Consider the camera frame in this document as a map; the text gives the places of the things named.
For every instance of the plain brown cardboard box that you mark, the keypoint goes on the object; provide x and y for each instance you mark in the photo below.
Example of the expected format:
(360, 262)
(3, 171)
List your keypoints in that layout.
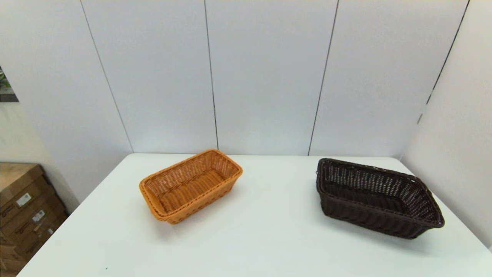
(9, 263)

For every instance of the labelled brown cardboard box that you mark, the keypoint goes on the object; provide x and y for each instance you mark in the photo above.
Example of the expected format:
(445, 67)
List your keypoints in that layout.
(36, 242)
(27, 225)
(15, 181)

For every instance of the dark brown wicker basket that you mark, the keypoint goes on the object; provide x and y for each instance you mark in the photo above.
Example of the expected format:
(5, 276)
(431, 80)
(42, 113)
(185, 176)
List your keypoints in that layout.
(369, 215)

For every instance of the orange wicker basket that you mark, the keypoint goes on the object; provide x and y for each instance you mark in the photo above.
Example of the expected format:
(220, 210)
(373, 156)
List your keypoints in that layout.
(188, 192)

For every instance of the framed wall picture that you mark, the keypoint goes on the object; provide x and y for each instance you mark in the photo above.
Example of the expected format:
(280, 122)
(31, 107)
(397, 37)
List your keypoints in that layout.
(5, 86)

